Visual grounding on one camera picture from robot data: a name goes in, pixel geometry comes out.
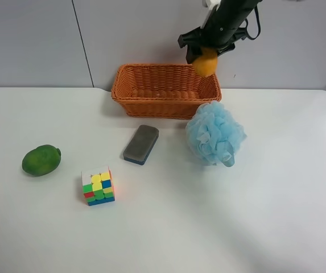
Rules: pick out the green lemon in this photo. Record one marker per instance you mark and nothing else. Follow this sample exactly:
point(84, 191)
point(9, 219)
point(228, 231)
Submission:
point(41, 160)

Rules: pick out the orange mango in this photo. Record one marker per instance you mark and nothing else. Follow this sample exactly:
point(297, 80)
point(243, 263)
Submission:
point(206, 64)

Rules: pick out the light blue bath pouf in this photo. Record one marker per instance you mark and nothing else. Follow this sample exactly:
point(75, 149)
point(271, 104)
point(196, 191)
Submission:
point(213, 135)

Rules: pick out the grey blue board eraser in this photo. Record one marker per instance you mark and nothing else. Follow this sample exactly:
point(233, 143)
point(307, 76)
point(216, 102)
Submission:
point(141, 144)

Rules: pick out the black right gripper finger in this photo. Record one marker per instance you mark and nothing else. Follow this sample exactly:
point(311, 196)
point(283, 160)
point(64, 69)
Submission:
point(225, 50)
point(193, 52)

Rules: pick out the orange woven basket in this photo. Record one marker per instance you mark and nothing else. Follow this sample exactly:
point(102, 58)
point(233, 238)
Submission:
point(172, 91)

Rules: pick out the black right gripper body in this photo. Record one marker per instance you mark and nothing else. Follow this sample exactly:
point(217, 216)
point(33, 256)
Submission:
point(226, 24)

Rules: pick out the multicoloured puzzle cube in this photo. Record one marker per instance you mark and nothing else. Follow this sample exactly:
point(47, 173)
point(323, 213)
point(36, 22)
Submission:
point(97, 186)

